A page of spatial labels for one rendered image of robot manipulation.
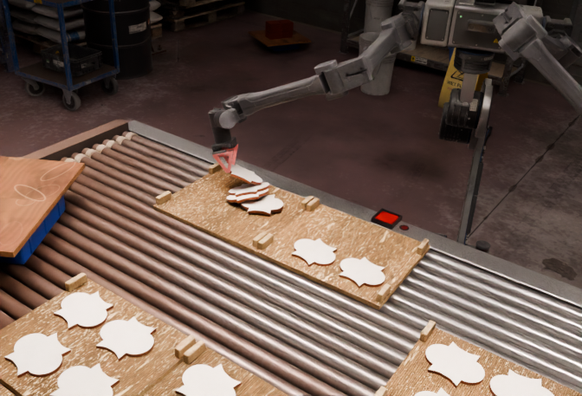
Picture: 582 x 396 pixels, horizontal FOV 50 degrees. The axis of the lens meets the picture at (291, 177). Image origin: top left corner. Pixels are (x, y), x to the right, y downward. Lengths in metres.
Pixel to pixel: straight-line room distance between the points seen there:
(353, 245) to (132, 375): 0.77
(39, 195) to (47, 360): 0.60
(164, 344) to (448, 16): 1.46
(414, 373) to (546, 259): 2.34
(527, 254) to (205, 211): 2.24
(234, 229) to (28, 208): 0.60
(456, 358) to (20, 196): 1.30
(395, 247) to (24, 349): 1.05
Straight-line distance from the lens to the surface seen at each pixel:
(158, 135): 2.62
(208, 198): 2.12
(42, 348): 1.62
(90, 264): 1.90
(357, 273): 1.80
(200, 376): 1.50
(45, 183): 2.08
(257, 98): 2.03
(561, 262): 3.83
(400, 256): 1.91
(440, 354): 1.61
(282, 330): 1.64
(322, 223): 2.02
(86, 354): 1.60
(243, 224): 1.99
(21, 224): 1.89
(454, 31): 2.34
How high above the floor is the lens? 2.03
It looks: 29 degrees down
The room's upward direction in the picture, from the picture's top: 3 degrees clockwise
